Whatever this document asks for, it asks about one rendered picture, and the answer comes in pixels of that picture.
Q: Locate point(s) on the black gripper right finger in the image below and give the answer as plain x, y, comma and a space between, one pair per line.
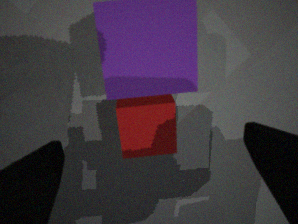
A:
275, 155

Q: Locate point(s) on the purple block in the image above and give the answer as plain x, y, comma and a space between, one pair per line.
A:
147, 47

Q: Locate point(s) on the red block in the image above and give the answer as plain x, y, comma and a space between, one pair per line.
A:
147, 126

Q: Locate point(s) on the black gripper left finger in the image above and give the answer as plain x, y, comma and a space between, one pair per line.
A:
28, 187

